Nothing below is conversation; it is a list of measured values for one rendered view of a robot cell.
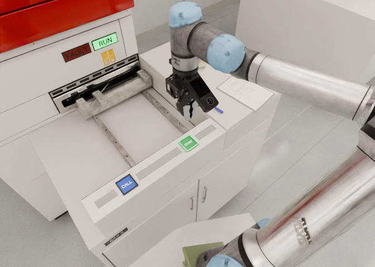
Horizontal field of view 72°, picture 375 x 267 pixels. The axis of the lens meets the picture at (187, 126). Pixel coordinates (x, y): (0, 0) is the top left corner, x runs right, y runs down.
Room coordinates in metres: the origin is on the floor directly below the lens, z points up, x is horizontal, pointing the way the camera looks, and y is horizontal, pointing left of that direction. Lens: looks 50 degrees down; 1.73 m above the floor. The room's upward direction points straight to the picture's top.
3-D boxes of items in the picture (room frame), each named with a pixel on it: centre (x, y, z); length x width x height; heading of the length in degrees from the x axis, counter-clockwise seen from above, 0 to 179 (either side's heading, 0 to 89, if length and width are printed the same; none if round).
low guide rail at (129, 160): (0.68, 0.33, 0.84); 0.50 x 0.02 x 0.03; 39
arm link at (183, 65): (0.57, 0.01, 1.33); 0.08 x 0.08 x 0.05
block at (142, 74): (1.02, 0.22, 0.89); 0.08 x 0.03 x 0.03; 39
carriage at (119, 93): (0.92, 0.35, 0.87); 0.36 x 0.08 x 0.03; 129
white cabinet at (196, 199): (0.77, 0.15, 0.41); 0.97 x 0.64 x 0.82; 129
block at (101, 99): (0.87, 0.41, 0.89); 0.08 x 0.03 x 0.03; 39
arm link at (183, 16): (0.57, 0.00, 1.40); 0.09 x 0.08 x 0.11; 43
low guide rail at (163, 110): (0.85, 0.12, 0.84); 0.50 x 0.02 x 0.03; 39
